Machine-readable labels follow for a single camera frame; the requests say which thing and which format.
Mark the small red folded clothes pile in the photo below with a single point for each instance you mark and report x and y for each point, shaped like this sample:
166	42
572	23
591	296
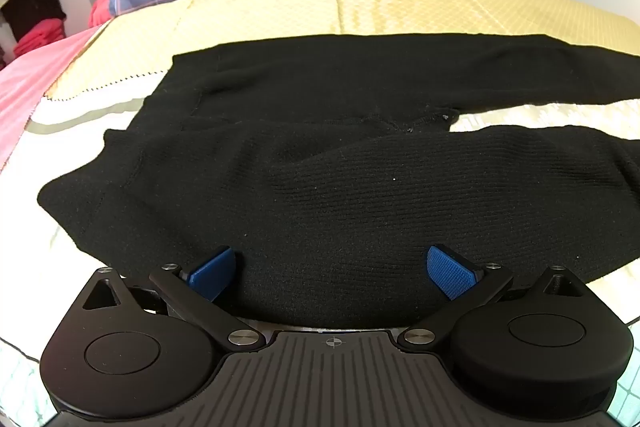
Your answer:
40	37

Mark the black knit pants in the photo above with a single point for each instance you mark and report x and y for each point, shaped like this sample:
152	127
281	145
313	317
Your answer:
320	207

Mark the beige dash-patterned bed sheet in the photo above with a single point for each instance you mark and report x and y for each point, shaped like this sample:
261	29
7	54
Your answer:
30	207

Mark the yellow quilted blanket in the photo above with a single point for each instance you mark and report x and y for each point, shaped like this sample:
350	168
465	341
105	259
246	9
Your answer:
400	7

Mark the pink bed sheet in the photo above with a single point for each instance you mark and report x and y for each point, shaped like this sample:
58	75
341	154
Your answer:
25	87

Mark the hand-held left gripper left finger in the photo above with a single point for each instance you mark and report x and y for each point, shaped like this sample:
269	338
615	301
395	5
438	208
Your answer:
215	271

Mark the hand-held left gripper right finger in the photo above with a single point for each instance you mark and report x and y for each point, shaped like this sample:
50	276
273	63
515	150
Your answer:
450	269

